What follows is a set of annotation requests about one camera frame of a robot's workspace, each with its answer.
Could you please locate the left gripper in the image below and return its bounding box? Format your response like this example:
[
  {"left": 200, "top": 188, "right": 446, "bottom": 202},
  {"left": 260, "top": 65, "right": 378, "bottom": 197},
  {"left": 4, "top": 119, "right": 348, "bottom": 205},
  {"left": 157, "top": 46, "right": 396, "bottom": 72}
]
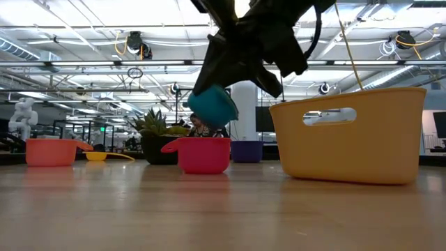
[{"left": 192, "top": 10, "right": 309, "bottom": 99}]

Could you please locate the green measuring cup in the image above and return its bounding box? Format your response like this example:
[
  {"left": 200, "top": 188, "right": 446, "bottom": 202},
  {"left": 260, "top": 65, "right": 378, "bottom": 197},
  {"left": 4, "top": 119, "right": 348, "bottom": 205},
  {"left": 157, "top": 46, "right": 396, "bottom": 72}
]
[{"left": 187, "top": 84, "right": 240, "bottom": 129}]

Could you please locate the dark blue measuring cup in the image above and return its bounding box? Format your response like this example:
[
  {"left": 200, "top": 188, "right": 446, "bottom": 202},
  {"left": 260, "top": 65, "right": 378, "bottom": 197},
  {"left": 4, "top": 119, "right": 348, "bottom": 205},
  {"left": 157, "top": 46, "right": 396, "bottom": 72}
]
[{"left": 230, "top": 140, "right": 264, "bottom": 164}]

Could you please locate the red measuring cup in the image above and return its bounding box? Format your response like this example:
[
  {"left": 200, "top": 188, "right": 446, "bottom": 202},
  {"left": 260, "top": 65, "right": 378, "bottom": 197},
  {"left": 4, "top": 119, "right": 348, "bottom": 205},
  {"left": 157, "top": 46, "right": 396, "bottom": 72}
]
[{"left": 160, "top": 137, "right": 231, "bottom": 175}]

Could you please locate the yellow plastic basket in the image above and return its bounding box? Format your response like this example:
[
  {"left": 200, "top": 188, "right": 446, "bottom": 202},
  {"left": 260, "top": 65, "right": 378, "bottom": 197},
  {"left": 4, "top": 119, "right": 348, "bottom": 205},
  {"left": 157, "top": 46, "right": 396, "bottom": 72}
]
[{"left": 268, "top": 86, "right": 427, "bottom": 185}]

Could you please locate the yellow measuring cup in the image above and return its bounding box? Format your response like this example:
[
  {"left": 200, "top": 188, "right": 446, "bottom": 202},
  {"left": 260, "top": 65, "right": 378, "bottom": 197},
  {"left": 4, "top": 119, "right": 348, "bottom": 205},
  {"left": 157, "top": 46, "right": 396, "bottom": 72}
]
[{"left": 82, "top": 151, "right": 136, "bottom": 162}]

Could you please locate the orange measuring cup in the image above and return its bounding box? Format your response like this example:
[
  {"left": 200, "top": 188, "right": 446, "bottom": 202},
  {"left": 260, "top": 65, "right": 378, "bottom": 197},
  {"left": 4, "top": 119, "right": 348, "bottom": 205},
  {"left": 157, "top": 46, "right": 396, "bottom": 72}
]
[{"left": 25, "top": 138, "right": 94, "bottom": 167}]

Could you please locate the white round pillar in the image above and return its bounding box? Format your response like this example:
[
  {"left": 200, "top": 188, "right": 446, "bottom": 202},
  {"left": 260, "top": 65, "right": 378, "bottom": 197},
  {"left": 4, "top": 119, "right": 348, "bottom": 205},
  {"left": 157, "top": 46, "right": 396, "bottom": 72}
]
[{"left": 229, "top": 80, "right": 259, "bottom": 142}]

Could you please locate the black monitor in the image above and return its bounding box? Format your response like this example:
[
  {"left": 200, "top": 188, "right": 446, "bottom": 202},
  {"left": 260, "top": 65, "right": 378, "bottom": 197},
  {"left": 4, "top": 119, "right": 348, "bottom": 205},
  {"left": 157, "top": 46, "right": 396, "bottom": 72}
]
[
  {"left": 255, "top": 106, "right": 276, "bottom": 132},
  {"left": 433, "top": 111, "right": 446, "bottom": 139}
]

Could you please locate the person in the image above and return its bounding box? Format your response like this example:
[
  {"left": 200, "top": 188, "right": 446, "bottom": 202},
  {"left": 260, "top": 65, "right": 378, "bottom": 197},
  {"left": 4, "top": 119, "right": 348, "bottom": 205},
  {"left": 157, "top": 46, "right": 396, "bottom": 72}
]
[{"left": 187, "top": 113, "right": 231, "bottom": 139}]

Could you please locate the succulent plant in black pot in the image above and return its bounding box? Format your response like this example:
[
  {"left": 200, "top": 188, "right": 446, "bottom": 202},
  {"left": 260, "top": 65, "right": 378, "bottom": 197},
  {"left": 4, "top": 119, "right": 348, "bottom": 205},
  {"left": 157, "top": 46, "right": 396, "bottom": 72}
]
[{"left": 130, "top": 107, "right": 191, "bottom": 166}]

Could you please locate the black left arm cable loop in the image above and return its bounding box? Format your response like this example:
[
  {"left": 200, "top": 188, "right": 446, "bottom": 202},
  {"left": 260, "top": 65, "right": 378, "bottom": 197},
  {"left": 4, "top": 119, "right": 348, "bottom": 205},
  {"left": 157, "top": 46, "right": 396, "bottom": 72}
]
[{"left": 302, "top": 3, "right": 323, "bottom": 60}]

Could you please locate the yellow hanging cable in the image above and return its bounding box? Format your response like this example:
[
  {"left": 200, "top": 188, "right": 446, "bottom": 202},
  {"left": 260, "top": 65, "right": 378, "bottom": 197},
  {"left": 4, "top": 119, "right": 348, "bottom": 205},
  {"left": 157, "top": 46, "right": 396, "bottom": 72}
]
[{"left": 333, "top": 1, "right": 365, "bottom": 91}]

